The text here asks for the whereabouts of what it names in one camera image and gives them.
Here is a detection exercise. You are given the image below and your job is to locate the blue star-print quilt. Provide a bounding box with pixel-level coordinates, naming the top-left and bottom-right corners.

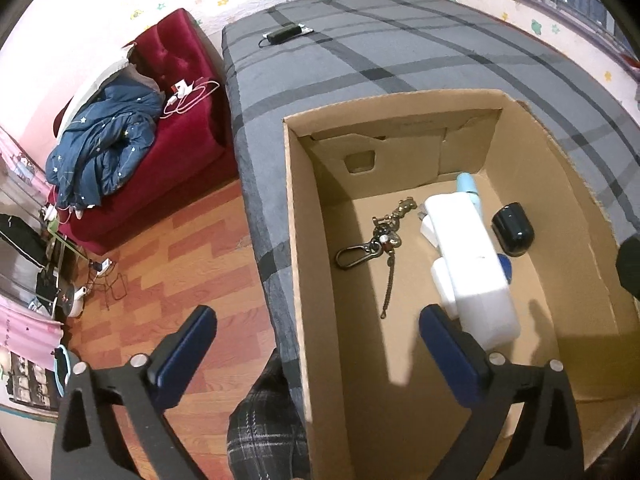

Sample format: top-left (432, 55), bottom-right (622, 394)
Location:
top-left (45, 82), bottom-right (168, 211)

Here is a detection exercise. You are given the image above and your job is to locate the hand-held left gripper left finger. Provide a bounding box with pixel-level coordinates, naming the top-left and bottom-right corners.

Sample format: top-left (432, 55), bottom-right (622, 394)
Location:
top-left (50, 304), bottom-right (218, 480)

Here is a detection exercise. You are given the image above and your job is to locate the brass keychain with chain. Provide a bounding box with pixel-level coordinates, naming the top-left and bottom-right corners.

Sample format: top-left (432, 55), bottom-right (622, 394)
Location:
top-left (334, 198), bottom-right (418, 321)

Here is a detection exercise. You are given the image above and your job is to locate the black glossy cup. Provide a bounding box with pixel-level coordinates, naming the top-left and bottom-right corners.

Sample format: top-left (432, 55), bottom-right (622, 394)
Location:
top-left (491, 201), bottom-right (535, 258)

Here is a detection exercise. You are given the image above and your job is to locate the grey plaid bed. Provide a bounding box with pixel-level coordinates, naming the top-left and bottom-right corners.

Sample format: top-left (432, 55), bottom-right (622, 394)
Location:
top-left (220, 0), bottom-right (640, 411)

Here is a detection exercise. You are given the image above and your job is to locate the brown cardboard box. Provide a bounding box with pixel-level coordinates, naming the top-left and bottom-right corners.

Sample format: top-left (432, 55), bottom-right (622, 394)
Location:
top-left (282, 88), bottom-right (640, 480)

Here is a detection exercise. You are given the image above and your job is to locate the red velvet sofa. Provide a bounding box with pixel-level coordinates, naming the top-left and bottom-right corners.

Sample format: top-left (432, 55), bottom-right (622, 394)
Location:
top-left (52, 7), bottom-right (241, 256)

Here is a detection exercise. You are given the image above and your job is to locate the light blue tube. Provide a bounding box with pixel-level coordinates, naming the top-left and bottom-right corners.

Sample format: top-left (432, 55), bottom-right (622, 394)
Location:
top-left (455, 171), bottom-right (485, 218)

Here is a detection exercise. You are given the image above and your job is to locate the person's plaid trouser leg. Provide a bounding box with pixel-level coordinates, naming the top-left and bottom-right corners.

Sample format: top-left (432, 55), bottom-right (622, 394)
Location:
top-left (226, 347), bottom-right (312, 480)

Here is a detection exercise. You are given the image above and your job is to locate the large white charger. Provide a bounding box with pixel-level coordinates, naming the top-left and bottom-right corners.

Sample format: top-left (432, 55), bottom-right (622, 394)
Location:
top-left (431, 255), bottom-right (459, 319)

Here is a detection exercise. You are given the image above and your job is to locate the light blue basin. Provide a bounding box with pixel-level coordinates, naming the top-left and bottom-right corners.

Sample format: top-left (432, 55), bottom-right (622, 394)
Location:
top-left (52, 344), bottom-right (81, 398)

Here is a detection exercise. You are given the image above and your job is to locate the small glass side table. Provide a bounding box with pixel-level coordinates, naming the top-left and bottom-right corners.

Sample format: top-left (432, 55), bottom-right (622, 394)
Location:
top-left (42, 205), bottom-right (81, 261)

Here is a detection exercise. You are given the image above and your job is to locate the black bag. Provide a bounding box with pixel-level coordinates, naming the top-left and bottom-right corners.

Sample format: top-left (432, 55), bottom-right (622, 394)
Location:
top-left (0, 212), bottom-right (49, 267)

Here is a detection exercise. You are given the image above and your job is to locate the white charger with cables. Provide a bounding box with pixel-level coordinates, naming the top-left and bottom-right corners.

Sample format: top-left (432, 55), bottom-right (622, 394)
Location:
top-left (162, 77), bottom-right (223, 121)

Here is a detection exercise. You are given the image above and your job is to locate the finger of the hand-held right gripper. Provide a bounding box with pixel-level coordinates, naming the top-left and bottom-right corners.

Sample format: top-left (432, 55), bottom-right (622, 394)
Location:
top-left (615, 237), bottom-right (640, 301)

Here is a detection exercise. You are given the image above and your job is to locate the white floor appliance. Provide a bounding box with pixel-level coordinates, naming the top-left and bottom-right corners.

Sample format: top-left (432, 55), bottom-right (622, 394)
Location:
top-left (52, 284), bottom-right (90, 318)

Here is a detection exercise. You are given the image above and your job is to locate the black power adapter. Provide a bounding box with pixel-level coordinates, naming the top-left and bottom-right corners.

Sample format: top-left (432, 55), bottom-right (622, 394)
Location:
top-left (258, 24), bottom-right (303, 49)

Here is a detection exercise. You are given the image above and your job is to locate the white rectangular box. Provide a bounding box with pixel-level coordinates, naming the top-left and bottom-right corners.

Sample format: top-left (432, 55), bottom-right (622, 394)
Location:
top-left (424, 192), bottom-right (522, 351)

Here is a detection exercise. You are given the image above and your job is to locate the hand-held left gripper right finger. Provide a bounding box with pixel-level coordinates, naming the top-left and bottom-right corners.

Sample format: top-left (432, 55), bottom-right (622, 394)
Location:
top-left (419, 304), bottom-right (586, 480)

